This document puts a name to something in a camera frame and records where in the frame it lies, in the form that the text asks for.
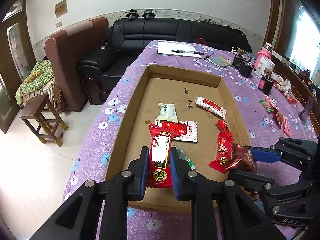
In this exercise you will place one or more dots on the clear green-edged snack packet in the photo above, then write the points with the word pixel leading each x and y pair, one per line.
pixel 266 105

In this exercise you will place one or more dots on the small white red packet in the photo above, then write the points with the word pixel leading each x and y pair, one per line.
pixel 211 106

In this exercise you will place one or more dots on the purple floral tablecloth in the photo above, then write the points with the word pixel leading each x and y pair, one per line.
pixel 94 156

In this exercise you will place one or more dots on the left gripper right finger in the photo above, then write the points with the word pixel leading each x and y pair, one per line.
pixel 219 210

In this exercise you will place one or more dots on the white paper pad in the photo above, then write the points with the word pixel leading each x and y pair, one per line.
pixel 165 47

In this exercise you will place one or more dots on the red long foil candy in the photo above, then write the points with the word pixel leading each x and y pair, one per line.
pixel 224 152

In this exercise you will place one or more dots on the black phone stand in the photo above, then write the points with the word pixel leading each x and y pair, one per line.
pixel 305 114

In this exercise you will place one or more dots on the small colourful notebook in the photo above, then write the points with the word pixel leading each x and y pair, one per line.
pixel 220 61

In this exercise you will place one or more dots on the black round jar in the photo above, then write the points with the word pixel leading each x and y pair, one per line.
pixel 245 69

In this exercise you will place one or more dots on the brown red armchair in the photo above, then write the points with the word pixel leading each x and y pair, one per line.
pixel 65 48

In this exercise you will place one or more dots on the white red snack packet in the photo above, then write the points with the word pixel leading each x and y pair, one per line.
pixel 187 129

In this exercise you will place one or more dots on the black jar with wooden knob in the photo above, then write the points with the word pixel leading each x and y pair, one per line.
pixel 266 84

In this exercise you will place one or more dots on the white work gloves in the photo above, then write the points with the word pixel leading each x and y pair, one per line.
pixel 278 79

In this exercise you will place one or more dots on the brown cardboard tray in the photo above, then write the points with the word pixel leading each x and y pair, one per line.
pixel 180 86

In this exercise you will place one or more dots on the pink thermos flask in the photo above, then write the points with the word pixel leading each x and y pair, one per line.
pixel 266 51

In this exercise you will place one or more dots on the rear black jar wooden knob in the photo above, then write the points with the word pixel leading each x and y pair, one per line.
pixel 238 57

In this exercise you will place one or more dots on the red long snack bar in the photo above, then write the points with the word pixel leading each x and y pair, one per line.
pixel 159 175

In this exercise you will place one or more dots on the white green snack packet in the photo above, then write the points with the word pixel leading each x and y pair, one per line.
pixel 167 112

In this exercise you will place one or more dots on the black white pen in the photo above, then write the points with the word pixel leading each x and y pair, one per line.
pixel 187 52

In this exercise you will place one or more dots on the red foil bag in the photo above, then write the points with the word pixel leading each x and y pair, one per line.
pixel 286 90

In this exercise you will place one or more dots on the black device on sofa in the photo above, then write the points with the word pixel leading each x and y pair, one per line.
pixel 148 14
pixel 133 13

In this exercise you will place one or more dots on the white plastic canister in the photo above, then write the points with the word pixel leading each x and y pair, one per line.
pixel 263 64

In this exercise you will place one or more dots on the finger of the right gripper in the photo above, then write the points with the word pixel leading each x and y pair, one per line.
pixel 265 155
pixel 251 182

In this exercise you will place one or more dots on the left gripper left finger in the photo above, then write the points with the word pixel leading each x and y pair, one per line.
pixel 99 210

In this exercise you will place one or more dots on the green floral cloth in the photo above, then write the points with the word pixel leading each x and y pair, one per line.
pixel 41 74

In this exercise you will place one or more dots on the green candy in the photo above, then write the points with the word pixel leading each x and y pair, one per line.
pixel 182 155

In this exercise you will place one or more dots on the pink cartoon snack packet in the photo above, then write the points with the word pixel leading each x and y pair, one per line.
pixel 270 101

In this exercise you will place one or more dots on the wooden sideboard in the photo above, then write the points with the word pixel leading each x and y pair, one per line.
pixel 299 88

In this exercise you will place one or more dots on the black leather sofa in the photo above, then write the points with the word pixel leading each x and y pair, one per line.
pixel 103 67

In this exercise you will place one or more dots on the dark red foil packet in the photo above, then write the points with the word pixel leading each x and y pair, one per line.
pixel 242 159

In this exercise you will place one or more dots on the wooden stool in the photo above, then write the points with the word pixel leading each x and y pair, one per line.
pixel 42 128

